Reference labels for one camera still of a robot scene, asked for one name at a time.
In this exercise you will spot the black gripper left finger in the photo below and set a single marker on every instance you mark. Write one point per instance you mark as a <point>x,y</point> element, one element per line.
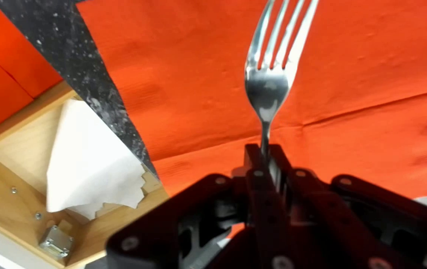
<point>253,174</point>

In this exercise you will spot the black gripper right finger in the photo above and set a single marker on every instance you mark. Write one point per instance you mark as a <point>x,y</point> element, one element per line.
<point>279,170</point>

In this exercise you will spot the silver metal fork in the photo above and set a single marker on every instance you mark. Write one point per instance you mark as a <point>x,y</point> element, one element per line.
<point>273,58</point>

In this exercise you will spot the wooden drawer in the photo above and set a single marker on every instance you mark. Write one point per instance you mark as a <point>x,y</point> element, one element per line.
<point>25,141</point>

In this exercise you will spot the orange napkin on counter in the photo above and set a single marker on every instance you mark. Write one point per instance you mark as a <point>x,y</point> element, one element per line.
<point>336,86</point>

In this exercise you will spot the white paper napkin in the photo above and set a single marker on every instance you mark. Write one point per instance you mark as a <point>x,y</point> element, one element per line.
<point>89,167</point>

